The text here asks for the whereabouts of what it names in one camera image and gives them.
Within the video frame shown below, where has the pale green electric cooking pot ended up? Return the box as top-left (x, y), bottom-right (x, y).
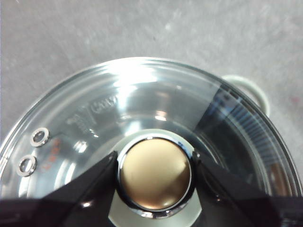
top-left (221, 75), bottom-right (269, 117)

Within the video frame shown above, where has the glass lid with green knob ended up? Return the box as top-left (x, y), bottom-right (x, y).
top-left (0, 56), bottom-right (302, 227)

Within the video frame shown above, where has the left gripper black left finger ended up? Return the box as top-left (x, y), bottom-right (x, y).
top-left (0, 150), bottom-right (119, 227)

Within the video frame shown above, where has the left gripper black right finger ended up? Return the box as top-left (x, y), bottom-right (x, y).
top-left (191, 151), bottom-right (303, 227)

